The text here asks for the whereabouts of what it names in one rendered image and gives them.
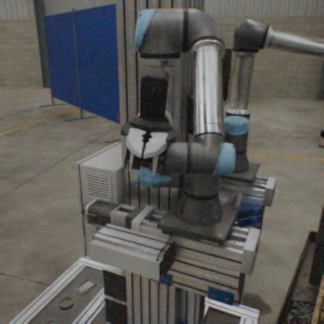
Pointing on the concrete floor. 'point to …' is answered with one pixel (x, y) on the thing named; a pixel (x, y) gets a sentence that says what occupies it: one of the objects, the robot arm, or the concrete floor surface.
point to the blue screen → (84, 61)
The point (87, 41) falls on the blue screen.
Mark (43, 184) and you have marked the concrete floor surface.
